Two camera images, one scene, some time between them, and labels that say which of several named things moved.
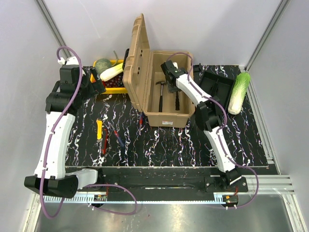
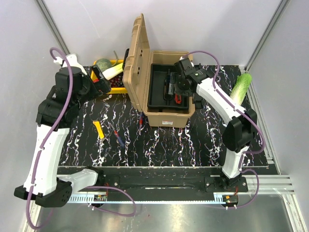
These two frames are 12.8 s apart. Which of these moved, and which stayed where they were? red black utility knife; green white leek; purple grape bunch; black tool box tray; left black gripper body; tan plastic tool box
Moved: red black utility knife; black tool box tray
Stayed: tan plastic tool box; green white leek; left black gripper body; purple grape bunch
